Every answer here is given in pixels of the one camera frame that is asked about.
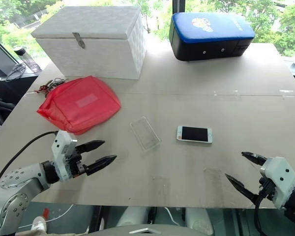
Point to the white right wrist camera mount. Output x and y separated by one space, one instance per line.
279 177

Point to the white bottle with red top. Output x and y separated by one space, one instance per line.
39 222

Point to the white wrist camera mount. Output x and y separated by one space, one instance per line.
60 152
279 177

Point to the clear phone case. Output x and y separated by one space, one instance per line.
145 134

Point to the dark window frame post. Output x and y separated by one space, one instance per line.
179 6

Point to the black eyeglasses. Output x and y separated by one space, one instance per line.
16 71

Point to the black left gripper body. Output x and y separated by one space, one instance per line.
75 164

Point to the bunch of keys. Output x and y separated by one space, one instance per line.
51 84

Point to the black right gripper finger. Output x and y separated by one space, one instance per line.
243 188
256 159

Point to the red mesh bag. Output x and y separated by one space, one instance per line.
81 105

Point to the white smartphone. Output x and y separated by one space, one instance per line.
195 134

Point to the dark monitor panel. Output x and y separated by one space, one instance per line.
0 56

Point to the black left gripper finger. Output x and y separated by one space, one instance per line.
100 163
92 145

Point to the blue and black padded case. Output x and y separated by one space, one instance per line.
206 46

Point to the white woven storage box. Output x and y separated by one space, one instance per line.
88 49

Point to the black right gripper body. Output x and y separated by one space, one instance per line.
267 189

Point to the clear bottle with black cap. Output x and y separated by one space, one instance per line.
23 55

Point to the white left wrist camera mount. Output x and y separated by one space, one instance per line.
60 152

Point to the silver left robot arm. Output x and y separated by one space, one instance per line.
17 186

